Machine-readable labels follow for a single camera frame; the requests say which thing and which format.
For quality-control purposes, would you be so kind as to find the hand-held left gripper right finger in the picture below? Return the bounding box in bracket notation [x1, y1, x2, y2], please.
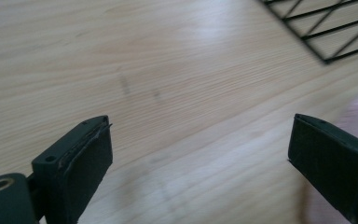
[287, 113, 358, 224]

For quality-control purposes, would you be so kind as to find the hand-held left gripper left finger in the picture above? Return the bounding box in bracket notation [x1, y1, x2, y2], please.
[32, 115, 114, 224]

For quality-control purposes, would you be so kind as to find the black wire rack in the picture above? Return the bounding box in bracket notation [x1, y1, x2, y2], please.
[257, 0, 358, 65]

